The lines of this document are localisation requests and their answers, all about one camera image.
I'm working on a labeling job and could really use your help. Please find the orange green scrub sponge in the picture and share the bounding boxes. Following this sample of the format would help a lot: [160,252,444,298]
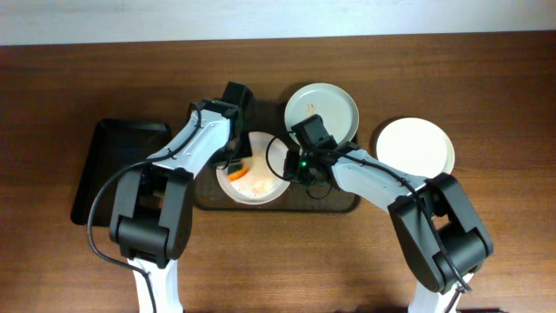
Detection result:
[227,161,251,182]

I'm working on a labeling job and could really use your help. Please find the white plate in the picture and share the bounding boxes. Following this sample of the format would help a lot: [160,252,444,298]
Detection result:
[216,131,289,206]
[284,83,359,143]
[374,117,455,178]

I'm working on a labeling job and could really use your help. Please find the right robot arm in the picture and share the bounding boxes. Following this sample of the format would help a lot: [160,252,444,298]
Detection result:
[284,143,493,312]

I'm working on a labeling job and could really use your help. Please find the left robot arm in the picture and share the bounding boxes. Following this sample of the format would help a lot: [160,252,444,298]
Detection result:
[109,96,255,312]

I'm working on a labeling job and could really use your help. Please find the brown serving tray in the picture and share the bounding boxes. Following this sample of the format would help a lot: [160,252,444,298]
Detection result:
[195,100,361,214]

